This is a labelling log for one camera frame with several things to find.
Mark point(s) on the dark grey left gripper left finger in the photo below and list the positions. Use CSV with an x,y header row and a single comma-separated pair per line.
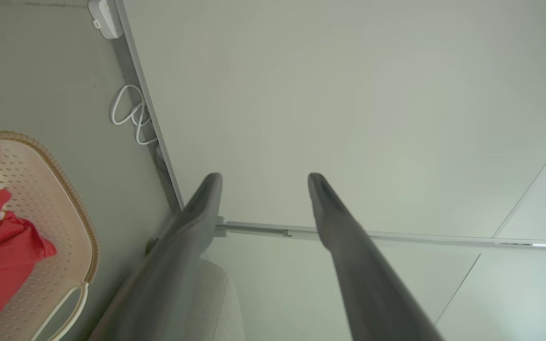
x,y
173,265

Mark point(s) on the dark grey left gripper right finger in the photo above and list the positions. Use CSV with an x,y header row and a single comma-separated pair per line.
x,y
363,274

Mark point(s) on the red garment with white stripe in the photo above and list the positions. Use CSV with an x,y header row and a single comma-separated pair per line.
x,y
3,255

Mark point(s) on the grey fabric chair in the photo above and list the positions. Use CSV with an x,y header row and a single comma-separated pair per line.
x,y
216,303

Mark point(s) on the cream perforated laundry basket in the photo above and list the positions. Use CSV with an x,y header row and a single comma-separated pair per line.
x,y
59,199

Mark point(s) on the white desk with grey legs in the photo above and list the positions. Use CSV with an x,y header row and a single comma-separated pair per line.
x,y
349,104

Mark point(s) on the white power strip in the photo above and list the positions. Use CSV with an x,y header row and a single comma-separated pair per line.
x,y
105,19

